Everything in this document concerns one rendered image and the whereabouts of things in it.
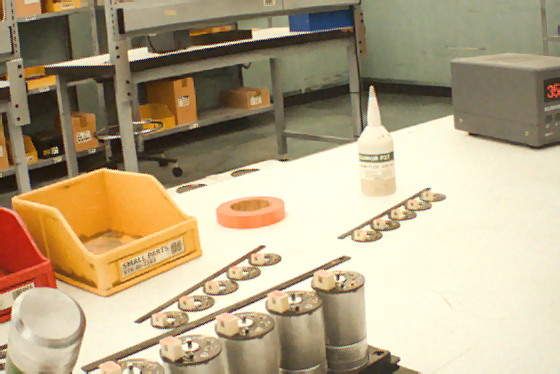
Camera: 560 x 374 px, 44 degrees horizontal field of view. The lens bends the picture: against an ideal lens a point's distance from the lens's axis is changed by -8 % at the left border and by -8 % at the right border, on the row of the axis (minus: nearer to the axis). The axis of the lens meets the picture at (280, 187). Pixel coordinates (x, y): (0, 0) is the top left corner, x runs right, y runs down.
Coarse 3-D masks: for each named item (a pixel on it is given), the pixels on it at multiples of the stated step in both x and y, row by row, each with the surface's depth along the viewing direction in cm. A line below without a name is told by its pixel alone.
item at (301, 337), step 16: (288, 320) 31; (304, 320) 31; (320, 320) 31; (288, 336) 31; (304, 336) 31; (320, 336) 31; (288, 352) 31; (304, 352) 31; (320, 352) 32; (288, 368) 31; (304, 368) 31; (320, 368) 32
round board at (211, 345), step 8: (184, 336) 29; (192, 336) 29; (200, 336) 29; (208, 336) 29; (200, 344) 28; (208, 344) 28; (216, 344) 28; (160, 352) 28; (192, 352) 28; (200, 352) 28; (208, 352) 28; (216, 352) 28; (168, 360) 27; (176, 360) 27; (184, 360) 27; (192, 360) 27; (200, 360) 27; (208, 360) 27
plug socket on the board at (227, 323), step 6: (216, 318) 29; (222, 318) 29; (228, 318) 29; (234, 318) 29; (222, 324) 29; (228, 324) 29; (234, 324) 29; (222, 330) 29; (228, 330) 29; (234, 330) 29
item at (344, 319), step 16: (336, 304) 32; (352, 304) 33; (336, 320) 33; (352, 320) 33; (336, 336) 33; (352, 336) 33; (336, 352) 33; (352, 352) 33; (336, 368) 33; (352, 368) 33
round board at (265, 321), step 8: (240, 312) 31; (248, 312) 31; (256, 312) 31; (256, 320) 30; (264, 320) 30; (272, 320) 30; (216, 328) 30; (240, 328) 29; (248, 328) 29; (264, 328) 29; (272, 328) 29; (224, 336) 29; (232, 336) 29; (240, 336) 29; (248, 336) 29; (256, 336) 29
